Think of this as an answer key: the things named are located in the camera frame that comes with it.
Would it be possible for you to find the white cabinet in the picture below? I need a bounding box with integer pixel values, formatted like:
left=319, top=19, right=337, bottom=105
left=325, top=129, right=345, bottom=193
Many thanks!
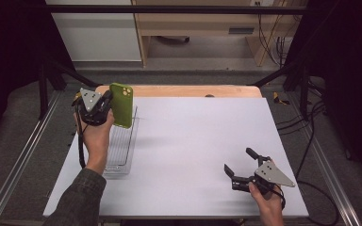
left=45, top=0, right=142, bottom=63

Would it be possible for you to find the black metal frame stand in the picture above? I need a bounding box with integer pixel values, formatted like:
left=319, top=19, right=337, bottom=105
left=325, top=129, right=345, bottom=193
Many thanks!
left=247, top=59, right=312, bottom=121
left=38, top=57, right=103, bottom=121

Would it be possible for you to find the person's left hand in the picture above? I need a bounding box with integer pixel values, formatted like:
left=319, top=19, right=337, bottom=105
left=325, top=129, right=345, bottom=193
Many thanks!
left=74, top=108, right=116, bottom=162

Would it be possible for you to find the white table board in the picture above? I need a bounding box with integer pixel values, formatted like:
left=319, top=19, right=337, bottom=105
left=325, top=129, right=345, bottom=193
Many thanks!
left=42, top=96, right=309, bottom=219

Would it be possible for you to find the aluminium rail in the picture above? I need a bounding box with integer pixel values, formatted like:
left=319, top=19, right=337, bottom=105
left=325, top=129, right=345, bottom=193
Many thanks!
left=0, top=90, right=62, bottom=226
left=287, top=92, right=362, bottom=226

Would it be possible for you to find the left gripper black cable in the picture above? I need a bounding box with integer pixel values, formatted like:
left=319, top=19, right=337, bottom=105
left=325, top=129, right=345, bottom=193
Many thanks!
left=74, top=111, right=88, bottom=170

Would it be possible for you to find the wooden board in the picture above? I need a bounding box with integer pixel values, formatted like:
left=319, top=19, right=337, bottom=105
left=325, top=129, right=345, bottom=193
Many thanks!
left=93, top=84, right=263, bottom=99

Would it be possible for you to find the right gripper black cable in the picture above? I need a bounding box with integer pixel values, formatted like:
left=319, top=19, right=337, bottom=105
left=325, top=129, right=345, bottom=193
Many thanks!
left=272, top=180, right=340, bottom=226

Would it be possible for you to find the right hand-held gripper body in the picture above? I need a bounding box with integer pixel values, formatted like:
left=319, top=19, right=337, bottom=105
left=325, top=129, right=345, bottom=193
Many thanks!
left=231, top=154, right=296, bottom=196

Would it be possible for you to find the black metal crossbar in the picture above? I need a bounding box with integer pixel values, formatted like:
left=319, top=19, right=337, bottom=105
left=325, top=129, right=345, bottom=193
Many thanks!
left=45, top=4, right=307, bottom=15

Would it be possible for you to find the light wooden desk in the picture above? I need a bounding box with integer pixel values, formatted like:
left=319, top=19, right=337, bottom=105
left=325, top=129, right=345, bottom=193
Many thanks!
left=131, top=0, right=309, bottom=68

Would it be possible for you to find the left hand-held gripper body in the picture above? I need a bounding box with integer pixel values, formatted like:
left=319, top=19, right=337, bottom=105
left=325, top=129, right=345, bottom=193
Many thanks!
left=72, top=88, right=113, bottom=127

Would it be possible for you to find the green phone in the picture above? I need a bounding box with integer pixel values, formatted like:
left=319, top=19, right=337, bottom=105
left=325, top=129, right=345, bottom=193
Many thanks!
left=108, top=82, right=134, bottom=130

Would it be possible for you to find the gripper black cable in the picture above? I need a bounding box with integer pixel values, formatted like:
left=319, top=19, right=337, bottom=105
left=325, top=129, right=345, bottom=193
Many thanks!
left=74, top=111, right=88, bottom=170
left=272, top=180, right=340, bottom=226

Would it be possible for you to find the person's right hand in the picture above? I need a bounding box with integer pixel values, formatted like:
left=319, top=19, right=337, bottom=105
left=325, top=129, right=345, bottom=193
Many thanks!
left=248, top=182, right=286, bottom=220

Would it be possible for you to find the grey desk handle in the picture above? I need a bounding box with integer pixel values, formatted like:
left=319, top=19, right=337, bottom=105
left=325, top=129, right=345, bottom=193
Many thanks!
left=228, top=26, right=255, bottom=35

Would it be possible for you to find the clear plastic container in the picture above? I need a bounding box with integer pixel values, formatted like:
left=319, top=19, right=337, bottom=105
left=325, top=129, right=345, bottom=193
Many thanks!
left=102, top=105, right=140, bottom=176

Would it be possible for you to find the black curtain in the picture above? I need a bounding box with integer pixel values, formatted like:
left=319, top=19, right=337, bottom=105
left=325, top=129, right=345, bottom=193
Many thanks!
left=0, top=0, right=76, bottom=152
left=284, top=0, right=362, bottom=189

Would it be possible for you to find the black cable bundle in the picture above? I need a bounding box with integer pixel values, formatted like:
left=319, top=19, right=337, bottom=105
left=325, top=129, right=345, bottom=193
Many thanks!
left=256, top=1, right=295, bottom=68
left=275, top=78, right=328, bottom=177

